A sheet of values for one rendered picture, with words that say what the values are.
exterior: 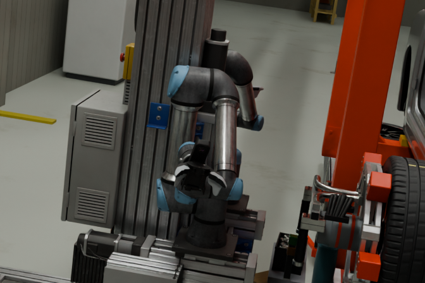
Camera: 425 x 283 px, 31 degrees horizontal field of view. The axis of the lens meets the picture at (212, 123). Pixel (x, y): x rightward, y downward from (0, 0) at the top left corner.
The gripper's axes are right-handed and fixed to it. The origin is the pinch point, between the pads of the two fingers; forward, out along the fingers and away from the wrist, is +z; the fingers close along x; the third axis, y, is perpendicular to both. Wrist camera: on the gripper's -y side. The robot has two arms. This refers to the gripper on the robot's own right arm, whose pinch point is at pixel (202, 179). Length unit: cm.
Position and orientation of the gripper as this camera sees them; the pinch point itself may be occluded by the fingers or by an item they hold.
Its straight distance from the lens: 223.9
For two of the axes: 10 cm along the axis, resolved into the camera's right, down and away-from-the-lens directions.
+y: -2.6, 9.4, 2.2
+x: -9.6, -2.3, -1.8
